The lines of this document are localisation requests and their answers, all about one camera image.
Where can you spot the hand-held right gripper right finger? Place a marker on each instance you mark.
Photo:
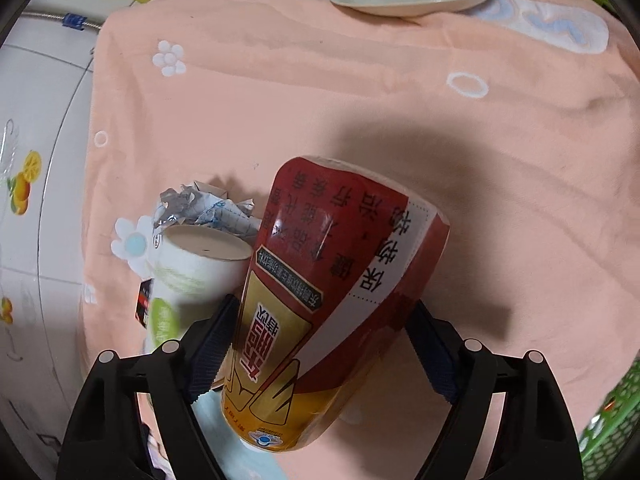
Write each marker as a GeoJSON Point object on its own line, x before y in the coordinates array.
{"type": "Point", "coordinates": [435, 355]}

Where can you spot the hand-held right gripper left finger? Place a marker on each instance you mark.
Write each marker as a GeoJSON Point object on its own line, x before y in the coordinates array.
{"type": "Point", "coordinates": [215, 355]}

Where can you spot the white green paper cup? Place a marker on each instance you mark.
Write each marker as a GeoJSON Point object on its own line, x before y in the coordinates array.
{"type": "Point", "coordinates": [185, 280]}

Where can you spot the black red box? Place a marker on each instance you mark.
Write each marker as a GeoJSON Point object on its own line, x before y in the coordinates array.
{"type": "Point", "coordinates": [144, 305]}

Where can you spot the red and gold can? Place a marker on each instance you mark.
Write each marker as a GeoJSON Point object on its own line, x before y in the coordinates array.
{"type": "Point", "coordinates": [325, 310]}

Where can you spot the foil blister pack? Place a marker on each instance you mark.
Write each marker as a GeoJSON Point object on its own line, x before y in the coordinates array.
{"type": "Point", "coordinates": [215, 210]}

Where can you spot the green plastic basket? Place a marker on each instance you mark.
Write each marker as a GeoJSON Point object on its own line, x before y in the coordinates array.
{"type": "Point", "coordinates": [610, 440]}

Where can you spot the peach printed blanket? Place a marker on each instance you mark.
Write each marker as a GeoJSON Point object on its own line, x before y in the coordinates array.
{"type": "Point", "coordinates": [400, 110]}

